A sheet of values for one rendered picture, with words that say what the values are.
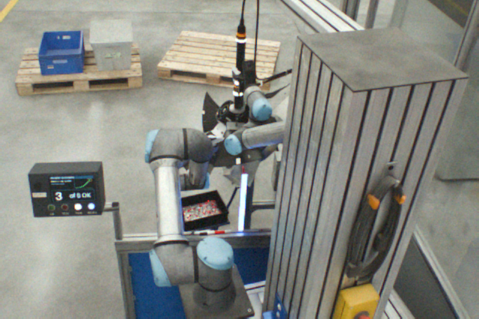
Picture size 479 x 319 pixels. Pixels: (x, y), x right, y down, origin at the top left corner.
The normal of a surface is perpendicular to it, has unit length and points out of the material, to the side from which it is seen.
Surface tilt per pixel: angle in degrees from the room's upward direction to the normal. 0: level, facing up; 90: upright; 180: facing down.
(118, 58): 95
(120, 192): 0
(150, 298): 90
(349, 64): 0
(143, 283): 90
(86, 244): 0
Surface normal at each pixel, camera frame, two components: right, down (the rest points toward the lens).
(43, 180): 0.11, 0.34
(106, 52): 0.22, 0.64
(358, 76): 0.05, -0.82
